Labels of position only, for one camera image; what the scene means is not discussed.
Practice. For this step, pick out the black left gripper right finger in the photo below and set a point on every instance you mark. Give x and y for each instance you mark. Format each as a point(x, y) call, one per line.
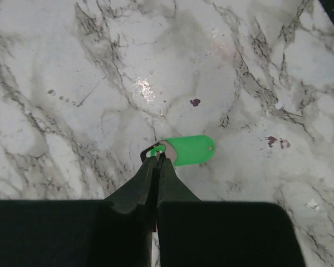
point(193, 232)

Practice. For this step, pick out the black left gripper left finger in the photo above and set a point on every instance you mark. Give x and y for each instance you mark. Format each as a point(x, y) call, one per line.
point(115, 231)

